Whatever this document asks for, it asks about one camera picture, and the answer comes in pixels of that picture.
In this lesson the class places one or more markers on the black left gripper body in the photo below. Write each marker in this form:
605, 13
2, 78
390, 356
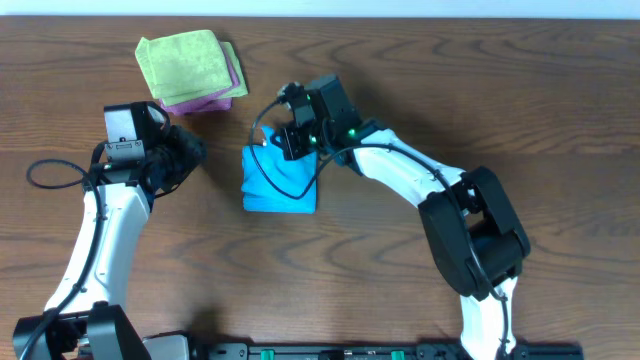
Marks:
180, 150

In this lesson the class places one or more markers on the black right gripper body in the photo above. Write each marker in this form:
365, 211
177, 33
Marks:
301, 140

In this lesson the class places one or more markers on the blue microfiber cloth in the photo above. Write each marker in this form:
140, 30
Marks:
269, 180

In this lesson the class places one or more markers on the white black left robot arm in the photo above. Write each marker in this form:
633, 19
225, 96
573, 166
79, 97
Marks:
143, 158

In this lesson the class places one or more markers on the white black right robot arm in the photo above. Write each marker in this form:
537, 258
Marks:
475, 237

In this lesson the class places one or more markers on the bottom purple folded cloth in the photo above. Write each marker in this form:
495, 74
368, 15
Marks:
210, 106

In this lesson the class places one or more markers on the lower green folded cloth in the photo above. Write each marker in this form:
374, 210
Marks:
238, 92

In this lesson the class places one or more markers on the green folded cloth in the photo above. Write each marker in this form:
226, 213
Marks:
182, 64
238, 92

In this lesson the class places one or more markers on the top green folded cloth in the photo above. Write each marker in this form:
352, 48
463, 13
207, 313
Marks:
182, 64

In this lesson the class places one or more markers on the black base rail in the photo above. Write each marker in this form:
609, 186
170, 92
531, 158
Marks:
182, 346

